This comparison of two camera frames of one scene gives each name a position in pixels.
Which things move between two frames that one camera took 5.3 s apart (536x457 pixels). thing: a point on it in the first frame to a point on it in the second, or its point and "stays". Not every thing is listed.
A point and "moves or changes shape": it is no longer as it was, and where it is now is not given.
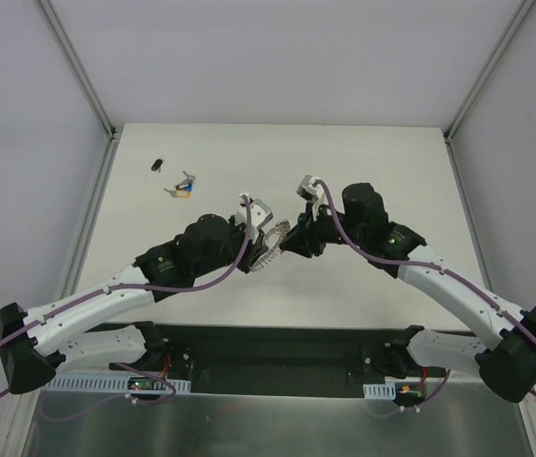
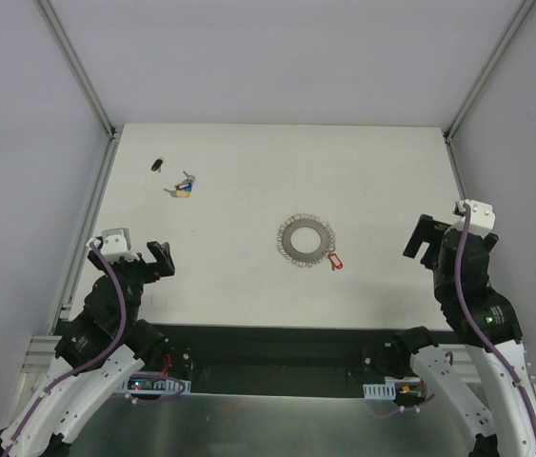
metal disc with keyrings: x=282 y=229 moves or changes shape
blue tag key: x=188 y=182 stays
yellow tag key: x=181 y=193 stays
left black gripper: x=255 y=249 to x=151 y=266
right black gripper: x=309 y=236 to x=432 y=233
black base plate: x=272 y=360 stays
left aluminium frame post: x=77 y=66 stays
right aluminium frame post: x=450 y=130 stays
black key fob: x=156 y=165 stays
